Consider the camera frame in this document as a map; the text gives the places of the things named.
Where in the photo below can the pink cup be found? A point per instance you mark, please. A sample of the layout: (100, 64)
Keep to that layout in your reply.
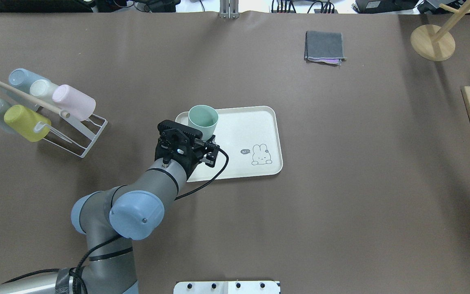
(77, 103)

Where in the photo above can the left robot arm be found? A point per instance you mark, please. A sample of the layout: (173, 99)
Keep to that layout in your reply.
(112, 219)

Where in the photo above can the wooden mug tree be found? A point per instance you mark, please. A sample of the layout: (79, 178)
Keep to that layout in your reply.
(435, 43)

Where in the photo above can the cream rabbit tray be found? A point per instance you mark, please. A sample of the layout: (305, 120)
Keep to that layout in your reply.
(250, 137)

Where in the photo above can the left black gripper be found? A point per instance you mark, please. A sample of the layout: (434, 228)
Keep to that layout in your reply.
(189, 161)

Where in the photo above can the green cup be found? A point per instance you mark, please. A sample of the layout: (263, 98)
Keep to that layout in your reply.
(203, 118)

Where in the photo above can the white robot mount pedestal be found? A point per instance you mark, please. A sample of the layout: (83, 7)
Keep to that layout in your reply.
(227, 287)

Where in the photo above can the aluminium frame post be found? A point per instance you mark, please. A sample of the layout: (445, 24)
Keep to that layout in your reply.
(229, 9)

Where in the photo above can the cream white cup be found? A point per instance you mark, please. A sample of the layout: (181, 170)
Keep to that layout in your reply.
(43, 89)

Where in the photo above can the yellow cup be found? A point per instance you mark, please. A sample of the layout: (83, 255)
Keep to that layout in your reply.
(23, 120)

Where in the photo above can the grey folded cloth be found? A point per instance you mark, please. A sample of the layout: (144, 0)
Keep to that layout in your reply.
(324, 47)

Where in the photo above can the blue cup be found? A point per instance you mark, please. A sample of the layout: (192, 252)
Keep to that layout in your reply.
(22, 79)

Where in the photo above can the white wire cup rack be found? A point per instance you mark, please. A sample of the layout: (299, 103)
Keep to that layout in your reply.
(66, 132)

